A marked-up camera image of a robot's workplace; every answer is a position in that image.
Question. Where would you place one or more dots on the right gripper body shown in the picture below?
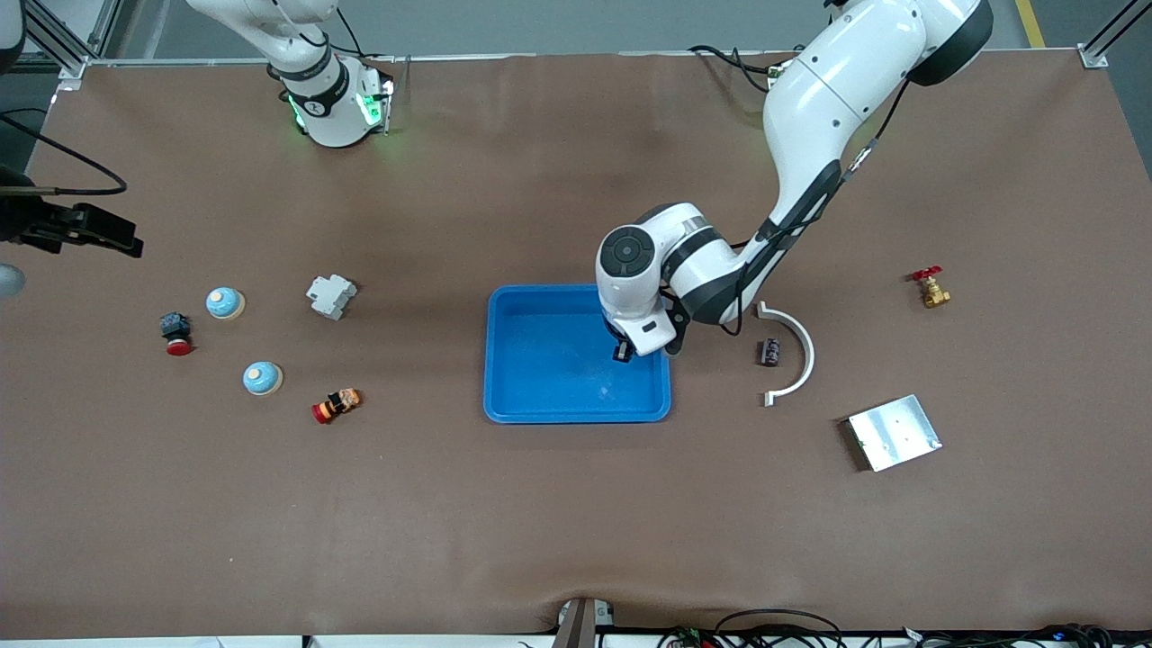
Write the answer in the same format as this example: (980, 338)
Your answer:
(27, 221)

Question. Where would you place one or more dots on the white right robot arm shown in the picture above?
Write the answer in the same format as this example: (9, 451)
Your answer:
(328, 108)

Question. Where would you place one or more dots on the blue plastic tray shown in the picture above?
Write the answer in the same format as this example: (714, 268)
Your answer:
(558, 387)

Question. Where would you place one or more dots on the red orange push button switch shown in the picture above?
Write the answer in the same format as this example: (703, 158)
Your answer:
(336, 406)

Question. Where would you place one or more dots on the black red emergency stop button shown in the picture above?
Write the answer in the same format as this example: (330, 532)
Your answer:
(176, 331)

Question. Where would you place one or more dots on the silver metal plate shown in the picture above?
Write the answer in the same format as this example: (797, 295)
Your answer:
(893, 432)

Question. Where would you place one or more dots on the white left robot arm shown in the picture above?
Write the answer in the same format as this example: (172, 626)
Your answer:
(828, 90)

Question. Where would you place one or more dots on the metal table clamp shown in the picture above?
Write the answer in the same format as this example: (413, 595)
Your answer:
(580, 625)

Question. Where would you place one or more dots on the light blue bell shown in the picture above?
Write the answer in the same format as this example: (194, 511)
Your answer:
(225, 303)
(262, 379)

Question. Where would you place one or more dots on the white circuit breaker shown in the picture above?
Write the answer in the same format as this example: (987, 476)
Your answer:
(330, 295)

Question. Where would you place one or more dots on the white curved bracket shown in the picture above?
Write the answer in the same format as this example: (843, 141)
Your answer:
(805, 346)

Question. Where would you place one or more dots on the aluminium frame profile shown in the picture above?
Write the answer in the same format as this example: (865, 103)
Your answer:
(67, 52)
(1102, 45)

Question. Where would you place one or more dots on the black ribbed capacitor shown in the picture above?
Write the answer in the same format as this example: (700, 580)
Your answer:
(770, 352)

